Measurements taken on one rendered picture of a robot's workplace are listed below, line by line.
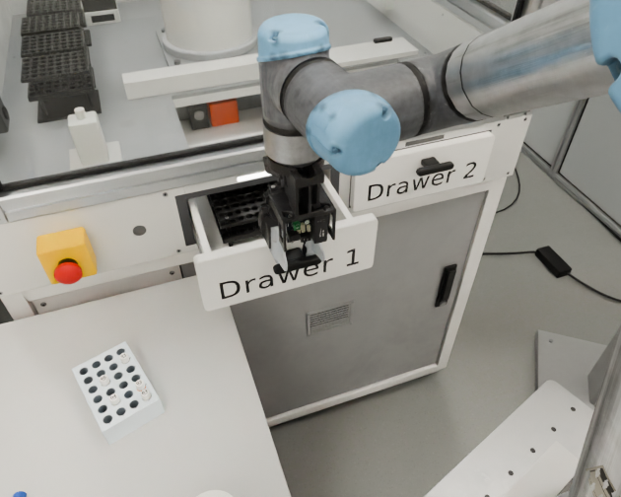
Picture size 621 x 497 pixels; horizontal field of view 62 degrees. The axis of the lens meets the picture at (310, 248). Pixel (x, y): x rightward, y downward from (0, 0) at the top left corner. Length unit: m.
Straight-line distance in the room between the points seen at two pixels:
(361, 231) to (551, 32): 0.48
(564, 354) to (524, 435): 1.09
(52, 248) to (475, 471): 0.69
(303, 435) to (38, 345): 0.90
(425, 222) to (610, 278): 1.24
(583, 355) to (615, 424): 1.65
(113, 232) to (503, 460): 0.68
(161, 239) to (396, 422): 1.00
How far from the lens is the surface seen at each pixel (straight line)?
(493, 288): 2.07
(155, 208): 0.90
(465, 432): 1.70
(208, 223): 0.97
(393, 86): 0.51
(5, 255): 0.95
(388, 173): 0.98
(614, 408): 0.29
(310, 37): 0.55
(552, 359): 1.89
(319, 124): 0.48
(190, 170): 0.86
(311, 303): 1.20
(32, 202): 0.88
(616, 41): 0.19
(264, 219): 0.71
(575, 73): 0.43
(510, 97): 0.47
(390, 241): 1.15
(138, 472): 0.79
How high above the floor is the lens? 1.46
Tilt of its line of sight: 44 degrees down
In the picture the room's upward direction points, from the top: straight up
